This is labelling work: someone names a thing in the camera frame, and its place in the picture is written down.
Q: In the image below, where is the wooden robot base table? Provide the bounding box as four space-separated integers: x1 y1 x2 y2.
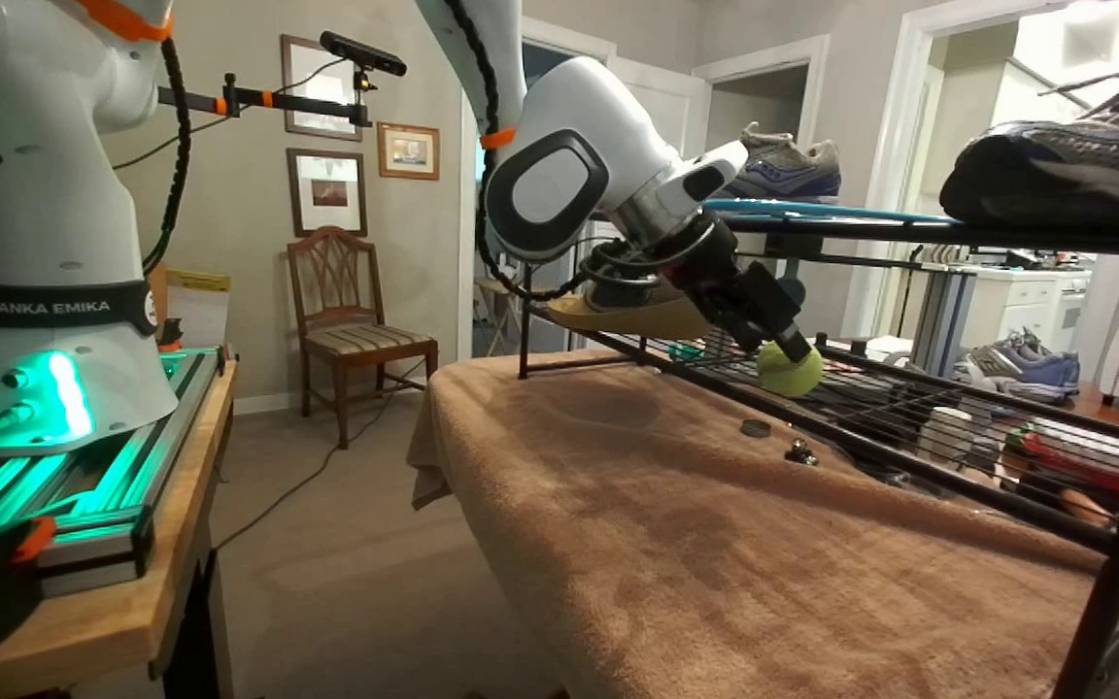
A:
0 348 241 699

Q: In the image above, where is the framed picture top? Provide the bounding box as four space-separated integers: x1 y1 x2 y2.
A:
281 35 363 141

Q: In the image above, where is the grey sneaker on top shelf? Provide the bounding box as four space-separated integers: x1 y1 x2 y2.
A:
728 124 845 202

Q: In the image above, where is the brown towel table cover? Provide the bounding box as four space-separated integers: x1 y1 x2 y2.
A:
411 357 1101 699

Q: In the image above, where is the framed picture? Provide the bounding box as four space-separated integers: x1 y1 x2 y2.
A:
377 124 438 179
288 146 366 234
281 35 363 141

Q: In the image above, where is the black metal shoe rack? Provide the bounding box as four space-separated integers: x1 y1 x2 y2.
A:
512 189 1119 699

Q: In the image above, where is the framed picture middle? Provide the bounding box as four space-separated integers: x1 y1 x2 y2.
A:
288 146 366 234

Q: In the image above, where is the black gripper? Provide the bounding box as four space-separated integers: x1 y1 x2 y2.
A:
662 215 812 367

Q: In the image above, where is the black camera tripod arm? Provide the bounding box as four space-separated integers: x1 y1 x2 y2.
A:
160 30 408 128

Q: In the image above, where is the framed picture right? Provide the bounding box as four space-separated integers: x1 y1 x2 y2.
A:
377 124 438 179

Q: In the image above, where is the aluminium mounting frame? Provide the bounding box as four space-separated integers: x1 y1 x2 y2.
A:
0 348 224 594

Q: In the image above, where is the wooden chair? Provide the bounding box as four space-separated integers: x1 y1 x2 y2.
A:
283 228 438 444

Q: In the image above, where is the yellow-green tennis ball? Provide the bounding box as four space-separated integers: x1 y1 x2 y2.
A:
757 342 823 395

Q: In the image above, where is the black cap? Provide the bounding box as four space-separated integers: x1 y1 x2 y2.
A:
941 90 1119 228

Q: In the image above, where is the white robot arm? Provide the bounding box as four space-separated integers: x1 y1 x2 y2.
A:
0 0 812 455

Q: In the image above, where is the grey blue sneaker on table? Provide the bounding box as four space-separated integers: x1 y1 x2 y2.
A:
963 332 1079 404

